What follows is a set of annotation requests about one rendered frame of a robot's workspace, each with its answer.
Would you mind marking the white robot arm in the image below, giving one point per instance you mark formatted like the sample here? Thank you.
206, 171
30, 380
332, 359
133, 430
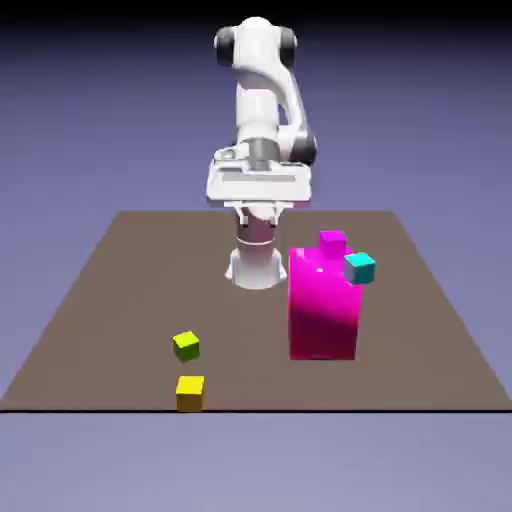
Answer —
258, 112

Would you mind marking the small cyan cube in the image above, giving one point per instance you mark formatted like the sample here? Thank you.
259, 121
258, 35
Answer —
360, 268

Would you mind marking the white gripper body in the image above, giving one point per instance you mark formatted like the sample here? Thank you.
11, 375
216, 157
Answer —
256, 190

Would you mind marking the small yellow cube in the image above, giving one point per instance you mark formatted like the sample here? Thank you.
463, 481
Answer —
190, 392

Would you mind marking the small magenta cube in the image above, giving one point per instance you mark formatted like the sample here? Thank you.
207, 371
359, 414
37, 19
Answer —
332, 243

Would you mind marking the small lime green cube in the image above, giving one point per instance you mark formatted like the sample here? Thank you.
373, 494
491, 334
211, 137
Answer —
186, 346

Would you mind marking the large magenta box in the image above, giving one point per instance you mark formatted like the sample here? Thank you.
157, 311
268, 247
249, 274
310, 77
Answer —
322, 312

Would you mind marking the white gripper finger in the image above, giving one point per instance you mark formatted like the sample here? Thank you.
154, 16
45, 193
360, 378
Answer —
273, 216
243, 216

